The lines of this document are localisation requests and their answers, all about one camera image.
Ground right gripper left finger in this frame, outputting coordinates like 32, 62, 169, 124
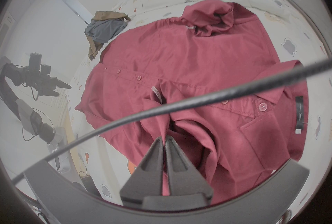
120, 136, 166, 205

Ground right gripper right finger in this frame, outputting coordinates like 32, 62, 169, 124
166, 136, 214, 205

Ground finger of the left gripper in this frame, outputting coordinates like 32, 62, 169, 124
57, 79, 72, 90
38, 90, 61, 98

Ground red shirt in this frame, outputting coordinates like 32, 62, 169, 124
75, 0, 309, 205

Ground bed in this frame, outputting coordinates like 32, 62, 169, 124
56, 0, 332, 213

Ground brown garment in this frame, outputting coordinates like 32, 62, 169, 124
88, 11, 131, 60

